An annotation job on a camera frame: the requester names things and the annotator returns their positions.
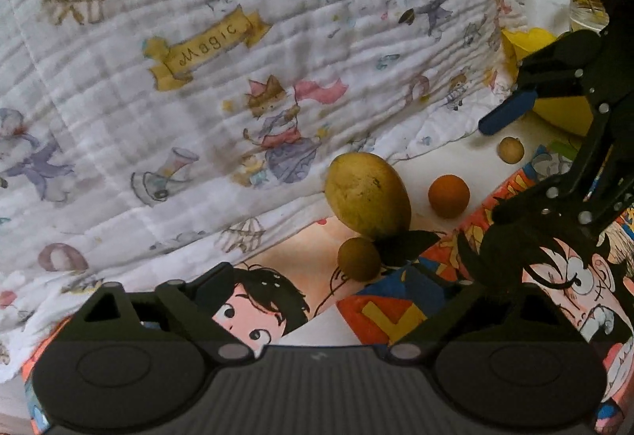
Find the white cartoon printed blanket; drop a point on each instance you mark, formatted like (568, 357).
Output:
(148, 143)

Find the small orange kumquat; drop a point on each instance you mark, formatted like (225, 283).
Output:
(448, 196)

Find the small brown longan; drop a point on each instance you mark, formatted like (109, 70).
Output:
(359, 259)

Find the small tan longan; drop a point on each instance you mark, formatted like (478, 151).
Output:
(510, 150)

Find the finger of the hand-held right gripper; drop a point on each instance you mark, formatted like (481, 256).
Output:
(505, 113)
(569, 202)

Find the yellow plastic bowl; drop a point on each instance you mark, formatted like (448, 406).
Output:
(559, 115)

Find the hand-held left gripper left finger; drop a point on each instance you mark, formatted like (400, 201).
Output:
(218, 281)

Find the colourful cartoon poster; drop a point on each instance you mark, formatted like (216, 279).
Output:
(396, 311)

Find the white flower vase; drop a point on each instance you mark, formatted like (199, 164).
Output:
(587, 19)

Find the yellow-green mango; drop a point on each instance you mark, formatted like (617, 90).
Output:
(366, 195)

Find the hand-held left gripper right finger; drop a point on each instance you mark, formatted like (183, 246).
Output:
(470, 301)

